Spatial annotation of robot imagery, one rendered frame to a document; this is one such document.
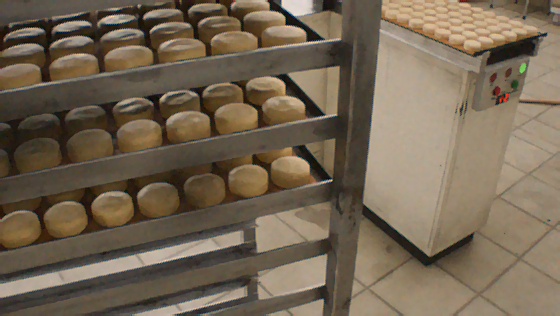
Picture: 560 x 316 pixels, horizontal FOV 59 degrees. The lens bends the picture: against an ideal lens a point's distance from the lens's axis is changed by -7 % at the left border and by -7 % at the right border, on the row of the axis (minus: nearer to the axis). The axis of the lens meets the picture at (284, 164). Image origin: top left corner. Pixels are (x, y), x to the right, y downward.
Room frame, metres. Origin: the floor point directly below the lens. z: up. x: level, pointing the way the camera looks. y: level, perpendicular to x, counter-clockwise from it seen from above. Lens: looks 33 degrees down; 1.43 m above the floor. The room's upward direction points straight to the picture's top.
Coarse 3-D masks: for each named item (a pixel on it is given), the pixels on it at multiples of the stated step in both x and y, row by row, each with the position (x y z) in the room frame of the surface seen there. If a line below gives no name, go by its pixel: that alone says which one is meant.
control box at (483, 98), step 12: (504, 60) 1.52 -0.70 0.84; (516, 60) 1.52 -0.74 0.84; (528, 60) 1.54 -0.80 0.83; (492, 72) 1.44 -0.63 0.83; (504, 72) 1.47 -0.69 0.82; (516, 72) 1.51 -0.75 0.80; (480, 84) 1.43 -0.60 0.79; (492, 84) 1.44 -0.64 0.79; (504, 84) 1.48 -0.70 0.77; (480, 96) 1.42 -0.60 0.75; (492, 96) 1.45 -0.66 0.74; (504, 96) 1.49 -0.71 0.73; (516, 96) 1.53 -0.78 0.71; (480, 108) 1.42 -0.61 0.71
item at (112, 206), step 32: (224, 160) 0.58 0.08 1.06; (256, 160) 0.61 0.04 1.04; (288, 160) 0.58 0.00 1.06; (64, 192) 0.50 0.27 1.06; (96, 192) 0.52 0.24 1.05; (128, 192) 0.53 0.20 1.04; (160, 192) 0.50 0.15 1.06; (192, 192) 0.51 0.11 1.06; (224, 192) 0.52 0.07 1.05; (256, 192) 0.52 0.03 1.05; (0, 224) 0.44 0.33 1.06; (32, 224) 0.44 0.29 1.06; (64, 224) 0.44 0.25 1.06; (96, 224) 0.47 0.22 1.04
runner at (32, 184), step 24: (312, 120) 0.51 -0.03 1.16; (168, 144) 0.46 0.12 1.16; (192, 144) 0.46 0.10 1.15; (216, 144) 0.47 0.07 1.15; (240, 144) 0.48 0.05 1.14; (264, 144) 0.49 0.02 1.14; (288, 144) 0.50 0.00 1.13; (48, 168) 0.41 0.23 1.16; (72, 168) 0.42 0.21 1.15; (96, 168) 0.43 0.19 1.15; (120, 168) 0.44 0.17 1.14; (144, 168) 0.45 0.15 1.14; (168, 168) 0.45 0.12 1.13; (0, 192) 0.39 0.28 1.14; (24, 192) 0.40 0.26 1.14; (48, 192) 0.41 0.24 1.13
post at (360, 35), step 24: (360, 0) 0.50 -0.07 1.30; (360, 24) 0.50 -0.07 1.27; (360, 48) 0.50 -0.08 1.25; (360, 72) 0.50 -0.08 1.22; (360, 96) 0.50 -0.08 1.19; (336, 120) 0.52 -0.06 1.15; (360, 120) 0.50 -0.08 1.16; (336, 144) 0.52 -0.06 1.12; (360, 144) 0.50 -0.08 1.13; (336, 168) 0.51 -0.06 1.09; (360, 168) 0.50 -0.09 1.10; (336, 192) 0.51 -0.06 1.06; (360, 192) 0.50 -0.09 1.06; (336, 216) 0.51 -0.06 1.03; (360, 216) 0.51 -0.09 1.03; (336, 240) 0.50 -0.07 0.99; (336, 264) 0.50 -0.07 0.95; (336, 288) 0.50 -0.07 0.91; (336, 312) 0.50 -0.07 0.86
